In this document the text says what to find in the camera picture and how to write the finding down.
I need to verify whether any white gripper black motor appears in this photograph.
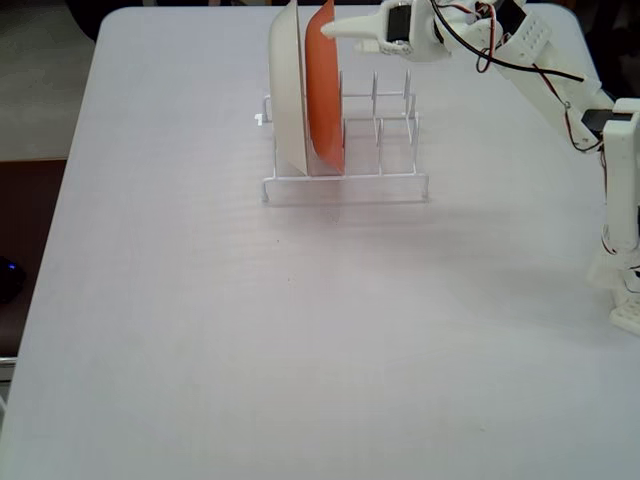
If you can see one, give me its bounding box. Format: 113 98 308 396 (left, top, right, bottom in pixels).
319 0 454 64

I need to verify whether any orange plate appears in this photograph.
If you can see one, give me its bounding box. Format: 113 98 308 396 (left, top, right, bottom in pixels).
304 0 346 176

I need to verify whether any white plate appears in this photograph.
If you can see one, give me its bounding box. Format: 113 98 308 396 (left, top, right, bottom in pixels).
268 0 309 177

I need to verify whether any black computer mouse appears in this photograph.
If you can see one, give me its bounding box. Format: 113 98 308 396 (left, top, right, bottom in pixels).
0 255 26 305

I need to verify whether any white wire plate rack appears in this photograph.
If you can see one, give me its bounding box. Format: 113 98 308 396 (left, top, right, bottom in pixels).
253 68 431 206

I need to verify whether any red and black servo cable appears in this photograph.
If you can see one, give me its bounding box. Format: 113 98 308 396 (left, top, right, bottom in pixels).
428 0 586 81
564 99 606 154

